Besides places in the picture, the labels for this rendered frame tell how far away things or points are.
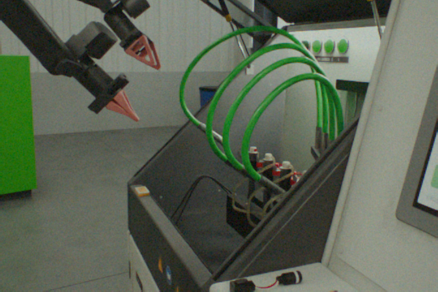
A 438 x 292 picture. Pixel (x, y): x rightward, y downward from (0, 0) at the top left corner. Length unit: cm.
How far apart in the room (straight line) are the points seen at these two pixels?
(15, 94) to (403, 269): 377
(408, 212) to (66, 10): 707
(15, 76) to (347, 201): 362
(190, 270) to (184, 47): 736
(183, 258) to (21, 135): 343
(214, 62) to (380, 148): 766
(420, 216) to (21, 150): 384
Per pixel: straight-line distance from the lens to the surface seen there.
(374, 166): 76
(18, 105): 417
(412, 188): 70
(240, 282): 71
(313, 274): 80
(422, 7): 78
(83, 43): 94
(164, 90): 792
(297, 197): 78
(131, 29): 122
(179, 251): 92
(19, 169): 428
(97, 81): 96
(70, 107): 749
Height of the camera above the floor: 135
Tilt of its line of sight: 10 degrees down
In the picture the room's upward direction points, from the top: 1 degrees clockwise
